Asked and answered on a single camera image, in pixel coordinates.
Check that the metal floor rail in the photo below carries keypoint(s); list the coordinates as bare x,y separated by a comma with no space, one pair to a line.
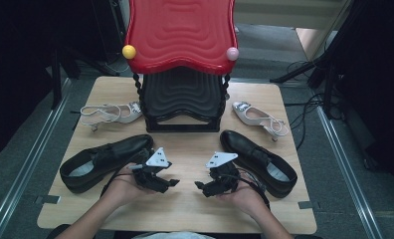
29,162
347,166

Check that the grey tape piece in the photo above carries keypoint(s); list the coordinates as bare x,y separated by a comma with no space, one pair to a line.
306,204

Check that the red and black shoe rack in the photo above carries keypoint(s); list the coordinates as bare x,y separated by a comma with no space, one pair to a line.
181,36

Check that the black chair armrest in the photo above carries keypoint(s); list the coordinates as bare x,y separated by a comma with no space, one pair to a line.
309,237
57,232

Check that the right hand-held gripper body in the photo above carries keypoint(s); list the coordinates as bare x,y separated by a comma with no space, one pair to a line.
223,176

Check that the person's right hand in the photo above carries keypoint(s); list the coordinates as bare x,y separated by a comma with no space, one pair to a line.
249,197

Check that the white heeled sandal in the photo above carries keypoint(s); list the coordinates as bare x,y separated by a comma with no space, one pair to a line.
243,111
128,114

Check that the black metal stand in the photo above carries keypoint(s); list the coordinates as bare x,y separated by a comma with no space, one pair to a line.
56,79

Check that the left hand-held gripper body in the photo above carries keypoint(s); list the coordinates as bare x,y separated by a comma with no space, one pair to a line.
157,159

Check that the black leather shoe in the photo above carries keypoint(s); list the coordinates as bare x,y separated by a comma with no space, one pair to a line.
118,152
248,149

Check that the black tripod stand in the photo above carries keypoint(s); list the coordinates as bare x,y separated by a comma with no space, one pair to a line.
321,63

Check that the person's left hand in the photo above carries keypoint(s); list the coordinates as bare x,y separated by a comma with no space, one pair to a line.
122,187

